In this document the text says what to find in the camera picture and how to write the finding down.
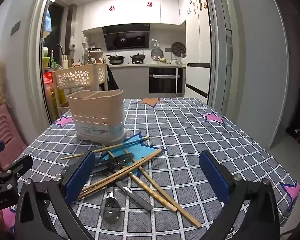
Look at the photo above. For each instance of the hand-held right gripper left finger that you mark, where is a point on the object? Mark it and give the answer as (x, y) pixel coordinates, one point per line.
(80, 177)

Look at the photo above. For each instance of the green plastic basket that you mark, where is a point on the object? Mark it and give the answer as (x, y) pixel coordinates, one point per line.
(46, 62)

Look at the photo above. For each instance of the black hanging cloth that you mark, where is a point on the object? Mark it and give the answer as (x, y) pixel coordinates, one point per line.
(112, 80)

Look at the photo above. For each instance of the beige flower-cut basket trolley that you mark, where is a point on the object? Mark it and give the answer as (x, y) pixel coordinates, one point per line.
(77, 76)

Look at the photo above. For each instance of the blue patterned wooden chopstick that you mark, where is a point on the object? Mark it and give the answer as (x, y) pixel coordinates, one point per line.
(155, 193)

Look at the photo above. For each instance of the red box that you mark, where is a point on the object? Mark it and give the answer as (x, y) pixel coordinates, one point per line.
(47, 78)

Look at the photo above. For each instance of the dark grey table knife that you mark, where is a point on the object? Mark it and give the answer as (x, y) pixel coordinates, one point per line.
(140, 201)

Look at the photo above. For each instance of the white spice rack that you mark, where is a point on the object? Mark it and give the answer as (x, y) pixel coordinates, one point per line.
(93, 55)

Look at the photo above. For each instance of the round glass pot lid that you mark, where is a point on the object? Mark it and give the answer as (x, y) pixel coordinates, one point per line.
(156, 53)

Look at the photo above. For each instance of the white knife block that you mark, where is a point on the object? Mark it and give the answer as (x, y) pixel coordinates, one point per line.
(64, 61)

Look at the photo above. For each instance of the black wok with lid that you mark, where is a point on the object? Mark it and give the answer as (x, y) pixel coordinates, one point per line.
(115, 58)

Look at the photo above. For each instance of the white upper kitchen cabinets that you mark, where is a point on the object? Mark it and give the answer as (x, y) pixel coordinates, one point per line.
(130, 12)

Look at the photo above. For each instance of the black built-in oven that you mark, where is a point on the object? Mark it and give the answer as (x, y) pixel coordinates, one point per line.
(165, 80)

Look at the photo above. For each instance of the grey plaid star tablecloth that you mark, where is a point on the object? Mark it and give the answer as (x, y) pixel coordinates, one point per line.
(190, 140)

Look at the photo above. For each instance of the white refrigerator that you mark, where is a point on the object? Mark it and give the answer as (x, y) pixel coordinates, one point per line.
(197, 42)

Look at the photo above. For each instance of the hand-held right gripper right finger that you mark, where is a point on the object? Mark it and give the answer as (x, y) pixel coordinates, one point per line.
(215, 177)

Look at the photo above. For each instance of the pink plastic stool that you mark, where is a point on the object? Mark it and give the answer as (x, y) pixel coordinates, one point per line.
(5, 135)

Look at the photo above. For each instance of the white jug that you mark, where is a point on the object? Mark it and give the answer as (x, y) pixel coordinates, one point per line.
(174, 61)

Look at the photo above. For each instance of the black range hood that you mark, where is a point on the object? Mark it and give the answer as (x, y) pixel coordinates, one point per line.
(127, 38)

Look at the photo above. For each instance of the thin wooden chopstick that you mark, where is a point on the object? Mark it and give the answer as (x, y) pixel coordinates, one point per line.
(100, 150)
(182, 208)

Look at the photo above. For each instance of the beige plastic utensil holder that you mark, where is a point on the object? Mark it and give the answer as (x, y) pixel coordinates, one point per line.
(95, 115)

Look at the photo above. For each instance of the round dark baking pan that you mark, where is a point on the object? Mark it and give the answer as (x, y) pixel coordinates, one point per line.
(178, 48)

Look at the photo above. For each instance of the dark wooden spoon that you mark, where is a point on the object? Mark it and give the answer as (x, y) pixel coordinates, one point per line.
(125, 158)

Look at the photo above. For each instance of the black kitchen faucet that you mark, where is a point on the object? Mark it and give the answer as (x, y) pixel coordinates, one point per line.
(60, 48)

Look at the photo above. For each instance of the black cooking pot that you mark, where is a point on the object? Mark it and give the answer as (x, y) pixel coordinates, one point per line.
(138, 58)

